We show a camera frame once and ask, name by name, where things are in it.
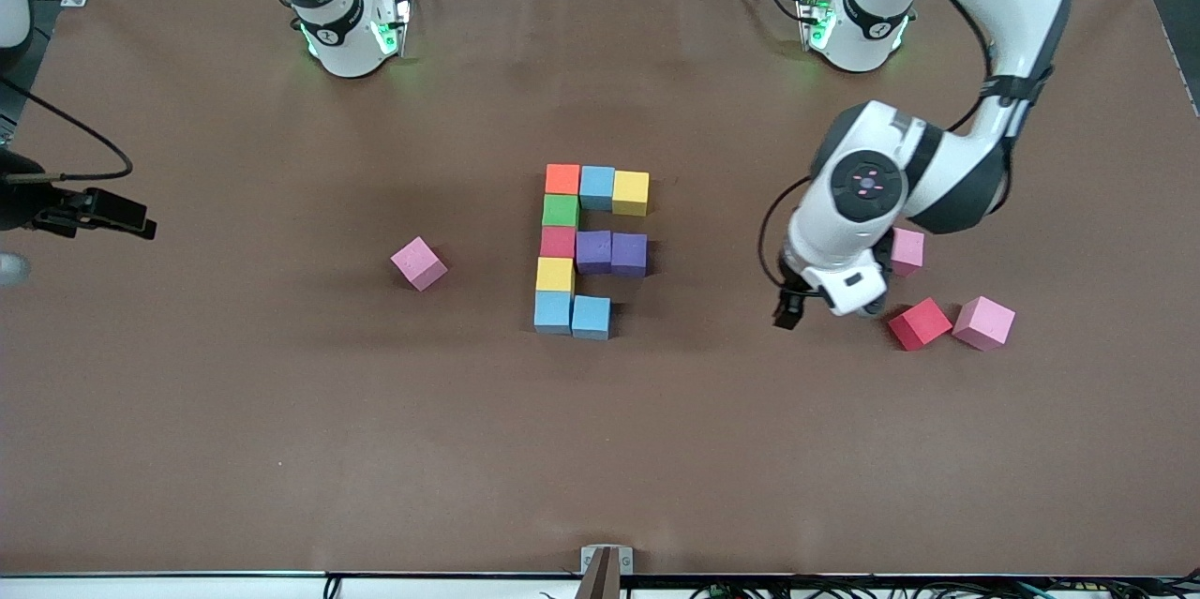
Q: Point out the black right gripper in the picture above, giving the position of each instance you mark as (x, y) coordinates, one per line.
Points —
(21, 205)

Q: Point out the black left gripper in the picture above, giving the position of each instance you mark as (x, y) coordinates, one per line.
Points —
(786, 309)

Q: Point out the red foam block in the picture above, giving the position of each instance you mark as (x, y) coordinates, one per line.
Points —
(919, 324)
(558, 243)

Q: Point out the purple foam block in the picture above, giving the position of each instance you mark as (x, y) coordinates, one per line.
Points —
(629, 254)
(593, 252)

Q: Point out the yellow foam block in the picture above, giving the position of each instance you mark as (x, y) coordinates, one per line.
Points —
(631, 194)
(555, 275)

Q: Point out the blue foam block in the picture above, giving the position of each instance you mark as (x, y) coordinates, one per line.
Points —
(553, 312)
(597, 188)
(591, 318)

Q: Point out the green foam block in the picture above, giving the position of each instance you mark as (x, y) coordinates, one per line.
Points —
(561, 212)

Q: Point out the orange foam block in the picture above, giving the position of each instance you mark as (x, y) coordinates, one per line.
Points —
(562, 180)

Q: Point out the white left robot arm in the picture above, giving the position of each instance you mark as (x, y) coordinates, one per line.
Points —
(867, 182)

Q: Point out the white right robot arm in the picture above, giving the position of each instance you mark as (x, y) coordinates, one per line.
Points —
(342, 46)

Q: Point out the pink foam block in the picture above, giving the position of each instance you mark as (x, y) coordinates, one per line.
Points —
(907, 252)
(419, 262)
(983, 322)

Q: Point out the large table mat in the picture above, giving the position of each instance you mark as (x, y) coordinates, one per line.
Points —
(281, 440)

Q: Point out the small metal bracket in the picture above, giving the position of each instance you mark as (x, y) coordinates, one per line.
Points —
(589, 560)

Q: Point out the white table frame rail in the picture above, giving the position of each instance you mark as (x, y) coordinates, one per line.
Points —
(187, 590)

